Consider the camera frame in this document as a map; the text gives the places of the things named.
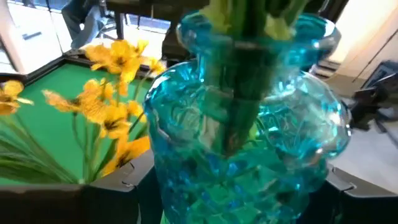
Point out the yellow artificial blossom bunch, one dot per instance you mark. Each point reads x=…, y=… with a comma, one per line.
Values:
x=9, y=96
x=115, y=62

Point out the blue textured glass vase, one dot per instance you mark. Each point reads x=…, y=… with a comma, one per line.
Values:
x=295, y=118

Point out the person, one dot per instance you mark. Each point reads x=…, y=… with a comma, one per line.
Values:
x=84, y=25

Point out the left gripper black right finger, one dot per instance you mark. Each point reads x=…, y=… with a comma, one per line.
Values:
x=357, y=208

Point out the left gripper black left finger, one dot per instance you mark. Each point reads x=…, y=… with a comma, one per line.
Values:
x=62, y=205

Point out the yellow artificial flowers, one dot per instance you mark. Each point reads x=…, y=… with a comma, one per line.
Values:
x=46, y=137

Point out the red artificial blossom bunch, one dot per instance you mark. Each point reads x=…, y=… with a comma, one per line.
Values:
x=245, y=77

